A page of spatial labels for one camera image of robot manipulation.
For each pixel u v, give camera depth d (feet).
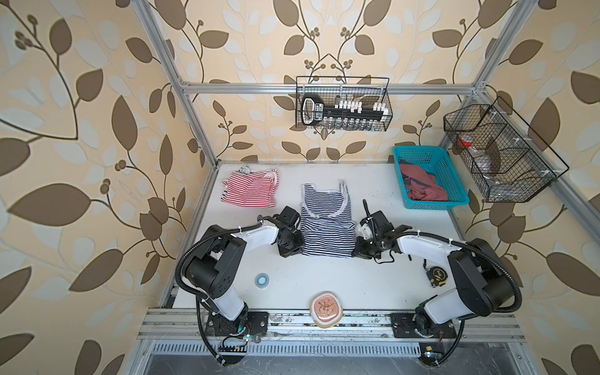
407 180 3.62
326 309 2.47
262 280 2.77
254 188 3.45
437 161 3.71
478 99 2.98
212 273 1.51
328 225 3.07
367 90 2.99
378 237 2.36
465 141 2.90
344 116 2.79
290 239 2.61
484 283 1.45
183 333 2.45
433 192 3.34
